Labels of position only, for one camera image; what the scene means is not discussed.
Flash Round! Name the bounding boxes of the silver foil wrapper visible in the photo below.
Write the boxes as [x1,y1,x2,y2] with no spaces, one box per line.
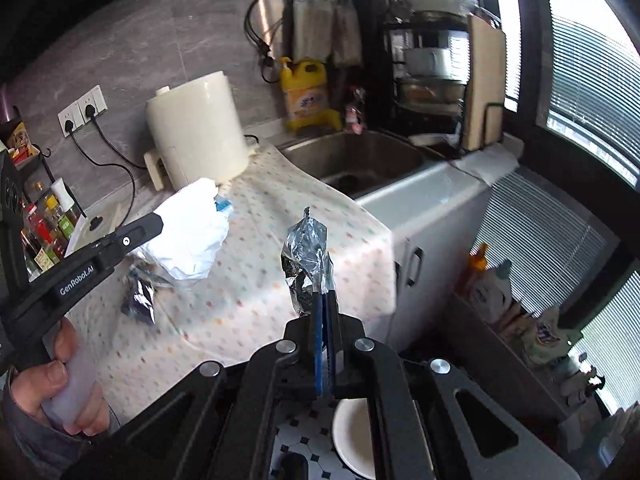
[281,207,335,316]

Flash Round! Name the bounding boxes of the red and silver snack wrapper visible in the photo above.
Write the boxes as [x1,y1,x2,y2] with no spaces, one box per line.
[120,263,172,326]

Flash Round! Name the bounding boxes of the white plastic bag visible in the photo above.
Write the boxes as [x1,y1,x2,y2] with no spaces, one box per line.
[131,178,233,282]

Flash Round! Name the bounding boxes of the white trash bin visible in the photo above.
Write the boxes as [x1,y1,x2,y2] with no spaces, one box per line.
[332,399,375,479]

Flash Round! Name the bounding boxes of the person's left hand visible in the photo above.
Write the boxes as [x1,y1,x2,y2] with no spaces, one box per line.
[10,318,111,437]

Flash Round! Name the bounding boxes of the red cap sauce bottle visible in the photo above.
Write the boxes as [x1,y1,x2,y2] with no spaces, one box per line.
[26,204,66,260]

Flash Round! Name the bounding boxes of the green label oil bottle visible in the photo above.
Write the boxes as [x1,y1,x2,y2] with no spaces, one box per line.
[44,195,75,240]

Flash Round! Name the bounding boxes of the white cap oil dispenser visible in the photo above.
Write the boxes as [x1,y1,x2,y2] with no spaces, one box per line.
[50,178,84,226]

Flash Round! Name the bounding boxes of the floral white tablecloth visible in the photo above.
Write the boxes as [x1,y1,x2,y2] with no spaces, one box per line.
[68,145,396,422]

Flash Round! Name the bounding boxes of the stainless steel sink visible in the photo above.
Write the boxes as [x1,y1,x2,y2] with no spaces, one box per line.
[279,131,434,198]

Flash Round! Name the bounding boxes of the white cleaner bottle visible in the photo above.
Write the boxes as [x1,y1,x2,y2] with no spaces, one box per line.
[468,259,512,324]

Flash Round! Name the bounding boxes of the small pink bottle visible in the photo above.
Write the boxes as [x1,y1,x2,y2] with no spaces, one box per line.
[345,87,366,134]

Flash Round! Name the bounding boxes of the cream air fryer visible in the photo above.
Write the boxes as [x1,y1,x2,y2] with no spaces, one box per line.
[144,72,250,191]

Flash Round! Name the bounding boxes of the yellow detergent bottle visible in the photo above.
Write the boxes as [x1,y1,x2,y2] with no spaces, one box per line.
[280,58,343,132]

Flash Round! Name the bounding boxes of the wooden cutting board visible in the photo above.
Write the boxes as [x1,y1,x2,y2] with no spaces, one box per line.
[461,14,506,152]

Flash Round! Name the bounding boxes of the black dish rack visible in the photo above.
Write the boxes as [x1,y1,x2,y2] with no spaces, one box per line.
[381,0,503,157]

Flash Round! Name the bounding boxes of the hanging plastic bags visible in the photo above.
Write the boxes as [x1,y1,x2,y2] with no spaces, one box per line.
[293,0,362,68]

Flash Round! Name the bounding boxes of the black power cable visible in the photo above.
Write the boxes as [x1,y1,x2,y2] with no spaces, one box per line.
[67,106,151,231]

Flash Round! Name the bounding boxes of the white wall socket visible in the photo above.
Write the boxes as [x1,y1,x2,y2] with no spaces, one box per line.
[58,84,108,138]

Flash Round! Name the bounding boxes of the hanging black cable bundle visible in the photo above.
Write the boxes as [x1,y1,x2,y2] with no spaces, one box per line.
[243,0,294,85]

